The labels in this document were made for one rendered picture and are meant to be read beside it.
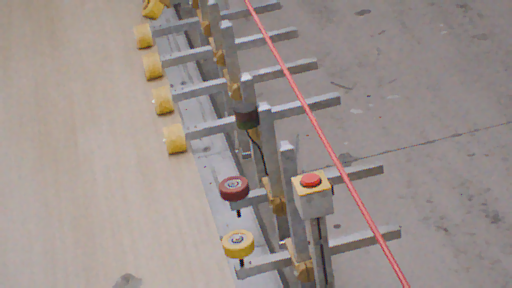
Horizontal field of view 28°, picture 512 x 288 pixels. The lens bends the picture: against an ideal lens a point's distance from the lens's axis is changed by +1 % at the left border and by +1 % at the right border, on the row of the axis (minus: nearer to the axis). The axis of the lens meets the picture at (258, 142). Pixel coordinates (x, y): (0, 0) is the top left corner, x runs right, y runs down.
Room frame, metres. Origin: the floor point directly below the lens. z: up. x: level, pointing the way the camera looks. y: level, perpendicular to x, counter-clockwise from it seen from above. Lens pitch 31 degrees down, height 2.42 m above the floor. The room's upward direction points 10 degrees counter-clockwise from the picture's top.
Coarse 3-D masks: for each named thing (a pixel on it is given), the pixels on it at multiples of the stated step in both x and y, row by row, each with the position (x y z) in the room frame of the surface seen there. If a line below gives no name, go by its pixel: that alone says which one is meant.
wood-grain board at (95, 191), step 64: (0, 0) 3.98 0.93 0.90; (64, 0) 3.87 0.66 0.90; (128, 0) 3.76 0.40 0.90; (0, 64) 3.37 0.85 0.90; (64, 64) 3.28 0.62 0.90; (128, 64) 3.20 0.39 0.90; (0, 128) 2.89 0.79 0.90; (64, 128) 2.82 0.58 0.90; (128, 128) 2.75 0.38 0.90; (0, 192) 2.51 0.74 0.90; (64, 192) 2.45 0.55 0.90; (128, 192) 2.40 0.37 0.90; (192, 192) 2.34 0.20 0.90; (0, 256) 2.20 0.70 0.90; (64, 256) 2.15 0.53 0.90; (128, 256) 2.10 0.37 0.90; (192, 256) 2.06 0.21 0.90
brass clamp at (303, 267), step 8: (288, 240) 2.15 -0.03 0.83; (288, 248) 2.11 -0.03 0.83; (296, 264) 2.04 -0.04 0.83; (304, 264) 2.04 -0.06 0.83; (312, 264) 2.04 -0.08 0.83; (296, 272) 2.03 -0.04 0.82; (304, 272) 2.02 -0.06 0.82; (312, 272) 2.03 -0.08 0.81; (304, 280) 2.02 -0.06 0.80; (312, 280) 2.03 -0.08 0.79
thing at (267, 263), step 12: (384, 228) 2.14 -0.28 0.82; (396, 228) 2.13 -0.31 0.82; (336, 240) 2.13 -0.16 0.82; (348, 240) 2.12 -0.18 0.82; (360, 240) 2.12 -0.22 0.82; (372, 240) 2.12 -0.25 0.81; (288, 252) 2.11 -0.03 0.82; (336, 252) 2.11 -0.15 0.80; (252, 264) 2.09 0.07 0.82; (264, 264) 2.08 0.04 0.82; (276, 264) 2.09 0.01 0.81; (288, 264) 2.09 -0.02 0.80; (240, 276) 2.07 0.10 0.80
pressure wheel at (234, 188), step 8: (232, 176) 2.38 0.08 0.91; (240, 176) 2.37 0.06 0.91; (224, 184) 2.35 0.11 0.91; (232, 184) 2.34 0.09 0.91; (240, 184) 2.33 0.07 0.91; (224, 192) 2.31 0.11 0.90; (232, 192) 2.30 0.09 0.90; (240, 192) 2.31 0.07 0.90; (248, 192) 2.33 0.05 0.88; (232, 200) 2.30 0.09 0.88; (240, 216) 2.34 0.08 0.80
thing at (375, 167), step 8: (376, 160) 2.41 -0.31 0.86; (344, 168) 2.39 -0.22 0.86; (352, 168) 2.39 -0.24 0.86; (360, 168) 2.38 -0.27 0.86; (368, 168) 2.38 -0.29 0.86; (376, 168) 2.38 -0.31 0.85; (328, 176) 2.37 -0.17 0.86; (336, 176) 2.36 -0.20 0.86; (352, 176) 2.37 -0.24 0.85; (360, 176) 2.37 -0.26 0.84; (368, 176) 2.38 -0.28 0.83; (336, 184) 2.36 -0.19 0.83; (256, 192) 2.35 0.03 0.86; (264, 192) 2.34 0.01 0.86; (240, 200) 2.33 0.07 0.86; (248, 200) 2.33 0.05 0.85; (256, 200) 2.33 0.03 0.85; (264, 200) 2.34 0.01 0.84; (232, 208) 2.32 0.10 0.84; (240, 208) 2.33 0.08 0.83
